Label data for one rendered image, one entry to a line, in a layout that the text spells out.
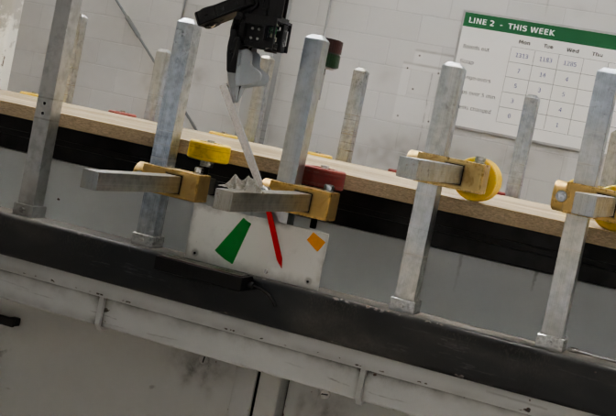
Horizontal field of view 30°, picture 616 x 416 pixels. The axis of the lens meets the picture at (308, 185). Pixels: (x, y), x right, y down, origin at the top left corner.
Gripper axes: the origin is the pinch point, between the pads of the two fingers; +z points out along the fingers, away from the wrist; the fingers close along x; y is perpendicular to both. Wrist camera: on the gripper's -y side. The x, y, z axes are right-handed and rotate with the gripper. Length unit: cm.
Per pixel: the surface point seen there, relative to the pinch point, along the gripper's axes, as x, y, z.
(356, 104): 115, -16, -5
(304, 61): 6.0, 9.7, -7.9
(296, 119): 6.0, 10.1, 2.3
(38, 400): 31, -46, 71
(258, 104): 115, -44, 0
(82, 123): 21.7, -41.5, 10.8
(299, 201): -0.3, 15.7, 15.6
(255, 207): -18.9, 15.7, 16.6
